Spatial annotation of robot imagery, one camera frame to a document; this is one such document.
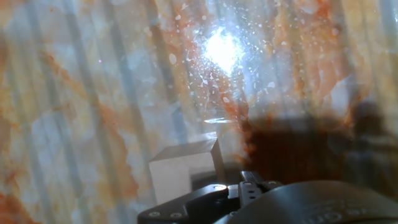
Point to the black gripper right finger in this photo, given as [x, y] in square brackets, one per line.
[273, 185]

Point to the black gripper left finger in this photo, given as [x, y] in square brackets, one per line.
[250, 189]

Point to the wooden cube block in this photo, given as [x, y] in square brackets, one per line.
[171, 177]

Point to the marble patterned glossy mat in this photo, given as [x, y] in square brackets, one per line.
[93, 93]

